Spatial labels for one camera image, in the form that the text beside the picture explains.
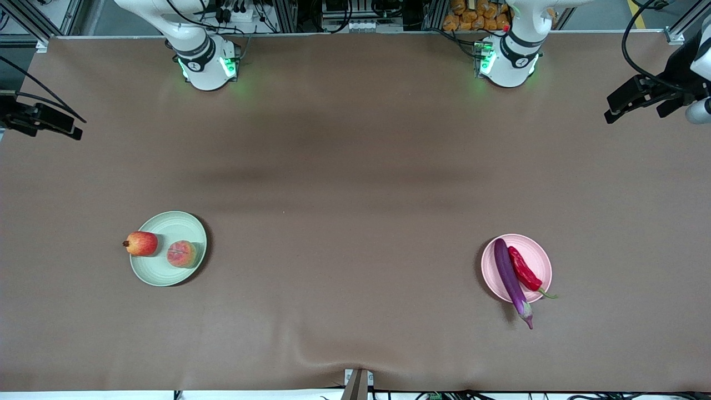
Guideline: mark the white connector block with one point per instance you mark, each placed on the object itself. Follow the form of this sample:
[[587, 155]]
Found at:
[[362, 25]]

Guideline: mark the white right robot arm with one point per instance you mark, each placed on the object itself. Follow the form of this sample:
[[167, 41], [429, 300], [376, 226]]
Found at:
[[203, 61]]

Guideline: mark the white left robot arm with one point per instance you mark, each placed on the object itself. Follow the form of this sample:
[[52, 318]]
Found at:
[[508, 66]]

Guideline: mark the long purple eggplant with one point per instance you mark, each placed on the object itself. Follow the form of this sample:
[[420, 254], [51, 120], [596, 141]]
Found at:
[[508, 278]]

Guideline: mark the red chili pepper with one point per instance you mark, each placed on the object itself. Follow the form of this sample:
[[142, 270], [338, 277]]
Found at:
[[523, 269]]

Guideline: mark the red pomegranate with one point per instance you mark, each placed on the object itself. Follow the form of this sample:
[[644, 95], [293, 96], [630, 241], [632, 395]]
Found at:
[[142, 244]]

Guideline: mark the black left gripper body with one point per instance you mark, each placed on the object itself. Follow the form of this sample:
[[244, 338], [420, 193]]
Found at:
[[675, 74]]

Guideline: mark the brown table cover sheet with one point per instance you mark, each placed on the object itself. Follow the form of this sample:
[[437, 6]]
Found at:
[[355, 111]]

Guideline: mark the white power strip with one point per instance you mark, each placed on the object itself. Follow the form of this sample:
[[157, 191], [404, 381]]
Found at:
[[236, 14]]

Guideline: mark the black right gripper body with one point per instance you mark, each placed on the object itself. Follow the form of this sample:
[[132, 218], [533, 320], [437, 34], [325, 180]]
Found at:
[[12, 118]]

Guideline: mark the aluminium frame profile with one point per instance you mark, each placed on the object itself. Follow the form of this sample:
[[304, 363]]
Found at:
[[39, 19], [680, 28]]

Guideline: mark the pile of orange objects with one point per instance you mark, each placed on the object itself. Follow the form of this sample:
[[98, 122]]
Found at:
[[472, 15]]

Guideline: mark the fuzzy peach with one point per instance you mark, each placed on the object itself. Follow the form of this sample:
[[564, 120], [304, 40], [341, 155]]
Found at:
[[181, 254]]

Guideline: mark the pink plate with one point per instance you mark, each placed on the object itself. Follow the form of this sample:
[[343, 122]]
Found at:
[[539, 253]]

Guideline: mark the light green plate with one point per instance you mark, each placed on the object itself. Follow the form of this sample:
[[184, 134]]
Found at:
[[166, 275]]

